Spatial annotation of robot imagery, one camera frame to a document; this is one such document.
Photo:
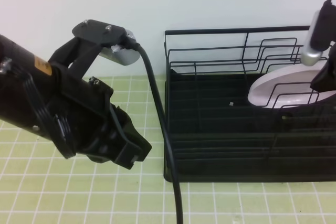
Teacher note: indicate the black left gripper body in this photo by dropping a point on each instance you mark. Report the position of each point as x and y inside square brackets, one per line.
[89, 123]

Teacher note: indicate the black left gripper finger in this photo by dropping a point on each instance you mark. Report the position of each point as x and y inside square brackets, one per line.
[130, 148]

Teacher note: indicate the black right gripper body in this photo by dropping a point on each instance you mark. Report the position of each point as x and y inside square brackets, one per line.
[325, 80]

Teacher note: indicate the pink round plate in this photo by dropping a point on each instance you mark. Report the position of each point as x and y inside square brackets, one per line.
[287, 87]

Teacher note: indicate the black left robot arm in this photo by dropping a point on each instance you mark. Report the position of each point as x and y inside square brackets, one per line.
[27, 85]

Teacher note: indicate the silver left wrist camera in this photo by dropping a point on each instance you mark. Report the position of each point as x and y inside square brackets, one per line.
[90, 39]

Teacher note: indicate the black wire dish rack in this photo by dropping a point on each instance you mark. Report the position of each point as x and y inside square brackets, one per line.
[217, 135]

